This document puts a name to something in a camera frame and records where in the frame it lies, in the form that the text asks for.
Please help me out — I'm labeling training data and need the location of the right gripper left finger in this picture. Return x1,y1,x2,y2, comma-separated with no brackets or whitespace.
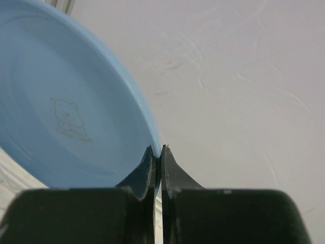
1,147,156,243

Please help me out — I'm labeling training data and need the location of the blue plate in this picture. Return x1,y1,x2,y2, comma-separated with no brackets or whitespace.
1,1,161,188

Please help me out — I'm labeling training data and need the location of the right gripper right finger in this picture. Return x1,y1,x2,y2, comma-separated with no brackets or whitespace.
160,146,311,243

